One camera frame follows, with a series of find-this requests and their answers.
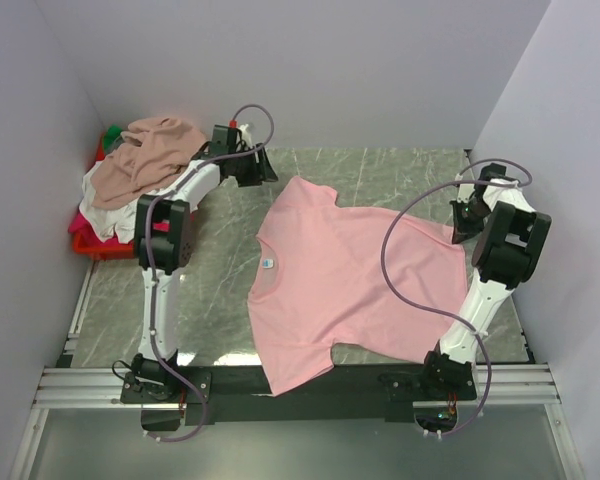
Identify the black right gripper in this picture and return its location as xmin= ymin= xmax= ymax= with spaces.
xmin=450 ymin=198 xmax=491 ymax=245

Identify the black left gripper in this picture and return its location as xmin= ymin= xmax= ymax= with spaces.
xmin=230 ymin=143 xmax=279 ymax=188

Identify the pink t shirt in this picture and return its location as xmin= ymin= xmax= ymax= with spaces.
xmin=247 ymin=177 xmax=468 ymax=395

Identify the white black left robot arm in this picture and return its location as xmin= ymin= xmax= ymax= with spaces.
xmin=122 ymin=120 xmax=278 ymax=403

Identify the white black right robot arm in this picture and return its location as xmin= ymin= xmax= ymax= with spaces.
xmin=418 ymin=163 xmax=552 ymax=399

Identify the beige t shirt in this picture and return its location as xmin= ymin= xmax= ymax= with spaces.
xmin=91 ymin=117 xmax=207 ymax=210

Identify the white t shirt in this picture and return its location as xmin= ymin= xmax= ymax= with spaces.
xmin=78 ymin=159 xmax=187 ymax=244

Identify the green garment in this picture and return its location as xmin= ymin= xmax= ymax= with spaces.
xmin=102 ymin=125 xmax=123 ymax=151

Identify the red plastic basket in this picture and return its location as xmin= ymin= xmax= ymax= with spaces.
xmin=68 ymin=131 xmax=134 ymax=261

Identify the magenta t shirt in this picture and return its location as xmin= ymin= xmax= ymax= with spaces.
xmin=67 ymin=209 xmax=196 ymax=249

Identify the black base beam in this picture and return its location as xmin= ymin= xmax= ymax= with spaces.
xmin=120 ymin=358 xmax=478 ymax=432

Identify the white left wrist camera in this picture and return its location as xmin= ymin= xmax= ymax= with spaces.
xmin=229 ymin=120 xmax=254 ymax=151

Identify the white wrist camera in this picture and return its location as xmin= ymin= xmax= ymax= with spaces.
xmin=479 ymin=171 xmax=521 ymax=191
xmin=229 ymin=120 xmax=254 ymax=151

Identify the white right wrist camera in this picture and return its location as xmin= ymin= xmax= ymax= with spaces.
xmin=479 ymin=171 xmax=521 ymax=191

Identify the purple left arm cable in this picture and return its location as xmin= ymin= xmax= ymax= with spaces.
xmin=144 ymin=103 xmax=276 ymax=444

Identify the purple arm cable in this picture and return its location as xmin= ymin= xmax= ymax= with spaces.
xmin=380 ymin=159 xmax=534 ymax=437
xmin=144 ymin=103 xmax=276 ymax=444

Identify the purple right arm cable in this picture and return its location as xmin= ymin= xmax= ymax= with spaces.
xmin=380 ymin=159 xmax=534 ymax=437

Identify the aluminium frame rail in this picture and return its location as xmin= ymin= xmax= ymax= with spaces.
xmin=10 ymin=260 xmax=584 ymax=479

